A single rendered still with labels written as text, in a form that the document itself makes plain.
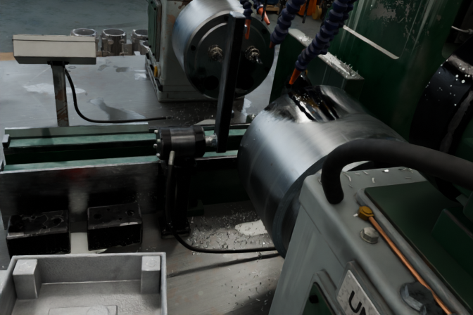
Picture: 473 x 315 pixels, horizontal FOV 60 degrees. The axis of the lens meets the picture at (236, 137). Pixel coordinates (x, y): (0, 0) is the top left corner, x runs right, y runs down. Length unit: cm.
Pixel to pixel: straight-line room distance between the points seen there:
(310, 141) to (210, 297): 35
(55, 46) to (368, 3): 69
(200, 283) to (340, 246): 42
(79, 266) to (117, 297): 4
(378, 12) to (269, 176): 49
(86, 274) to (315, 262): 23
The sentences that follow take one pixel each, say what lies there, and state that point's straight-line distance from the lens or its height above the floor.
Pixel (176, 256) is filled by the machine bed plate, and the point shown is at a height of 80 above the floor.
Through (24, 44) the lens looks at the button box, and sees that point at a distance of 102.
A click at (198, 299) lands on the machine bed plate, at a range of 77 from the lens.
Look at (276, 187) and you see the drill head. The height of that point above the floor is 108.
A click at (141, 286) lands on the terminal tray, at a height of 113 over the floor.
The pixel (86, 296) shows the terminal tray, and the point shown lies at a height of 111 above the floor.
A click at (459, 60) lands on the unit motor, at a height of 132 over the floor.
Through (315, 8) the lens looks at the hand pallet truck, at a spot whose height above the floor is 16.
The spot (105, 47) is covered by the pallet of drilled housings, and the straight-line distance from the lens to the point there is 340.
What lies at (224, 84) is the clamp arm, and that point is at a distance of 70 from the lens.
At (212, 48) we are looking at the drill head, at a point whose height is 107.
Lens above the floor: 141
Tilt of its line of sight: 31 degrees down
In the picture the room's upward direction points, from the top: 9 degrees clockwise
